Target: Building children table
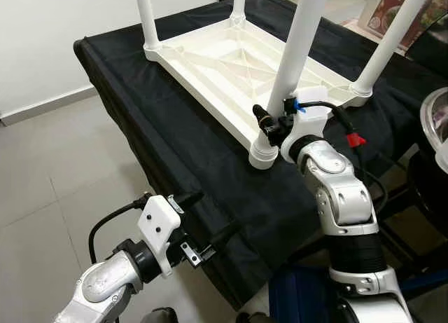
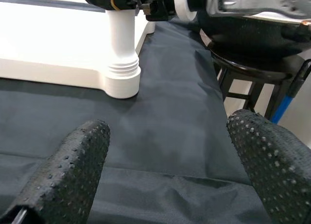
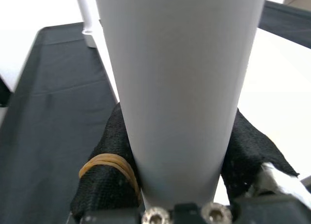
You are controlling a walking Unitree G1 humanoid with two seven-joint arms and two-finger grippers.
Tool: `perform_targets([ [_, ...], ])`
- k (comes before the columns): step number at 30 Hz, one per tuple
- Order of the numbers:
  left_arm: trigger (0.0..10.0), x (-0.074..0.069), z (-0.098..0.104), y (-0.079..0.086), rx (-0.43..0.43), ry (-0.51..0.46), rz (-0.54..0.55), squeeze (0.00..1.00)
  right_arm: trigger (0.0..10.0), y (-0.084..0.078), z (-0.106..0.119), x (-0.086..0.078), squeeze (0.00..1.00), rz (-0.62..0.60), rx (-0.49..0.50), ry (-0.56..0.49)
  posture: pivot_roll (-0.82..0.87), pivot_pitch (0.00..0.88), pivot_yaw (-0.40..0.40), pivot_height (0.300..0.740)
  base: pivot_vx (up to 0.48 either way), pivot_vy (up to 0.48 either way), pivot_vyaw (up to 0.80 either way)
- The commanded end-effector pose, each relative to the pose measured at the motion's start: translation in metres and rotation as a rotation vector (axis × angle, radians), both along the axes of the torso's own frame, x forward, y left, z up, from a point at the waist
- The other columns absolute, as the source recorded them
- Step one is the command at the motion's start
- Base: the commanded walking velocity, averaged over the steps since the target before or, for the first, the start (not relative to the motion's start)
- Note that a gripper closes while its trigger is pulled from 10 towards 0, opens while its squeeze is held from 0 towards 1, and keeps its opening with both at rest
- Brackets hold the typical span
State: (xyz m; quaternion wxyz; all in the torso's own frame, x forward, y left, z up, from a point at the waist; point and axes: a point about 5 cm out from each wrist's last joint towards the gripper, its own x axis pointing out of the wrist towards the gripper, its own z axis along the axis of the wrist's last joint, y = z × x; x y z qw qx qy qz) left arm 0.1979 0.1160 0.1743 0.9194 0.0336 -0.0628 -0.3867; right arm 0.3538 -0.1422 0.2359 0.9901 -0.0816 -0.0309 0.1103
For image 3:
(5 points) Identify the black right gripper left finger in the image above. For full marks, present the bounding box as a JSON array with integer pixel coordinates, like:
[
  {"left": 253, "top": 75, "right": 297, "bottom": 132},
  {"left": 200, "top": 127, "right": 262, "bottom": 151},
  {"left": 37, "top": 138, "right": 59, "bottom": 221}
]
[{"left": 70, "top": 103, "right": 143, "bottom": 220}]

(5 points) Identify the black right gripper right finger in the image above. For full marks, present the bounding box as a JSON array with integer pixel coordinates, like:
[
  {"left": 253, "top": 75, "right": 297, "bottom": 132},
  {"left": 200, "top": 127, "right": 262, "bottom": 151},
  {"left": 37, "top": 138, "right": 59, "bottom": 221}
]
[{"left": 220, "top": 108, "right": 299, "bottom": 205}]

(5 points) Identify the black tablecloth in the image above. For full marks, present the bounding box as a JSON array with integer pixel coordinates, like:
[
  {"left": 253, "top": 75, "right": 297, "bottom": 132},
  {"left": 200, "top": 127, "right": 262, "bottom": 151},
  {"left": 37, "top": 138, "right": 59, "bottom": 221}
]
[{"left": 0, "top": 0, "right": 311, "bottom": 224}]

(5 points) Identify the white plastic table leg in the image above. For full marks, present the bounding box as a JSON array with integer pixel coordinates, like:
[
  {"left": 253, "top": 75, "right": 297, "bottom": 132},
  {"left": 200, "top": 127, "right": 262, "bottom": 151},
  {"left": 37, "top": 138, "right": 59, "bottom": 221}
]
[
  {"left": 93, "top": 0, "right": 268, "bottom": 209},
  {"left": 74, "top": 0, "right": 94, "bottom": 33}
]

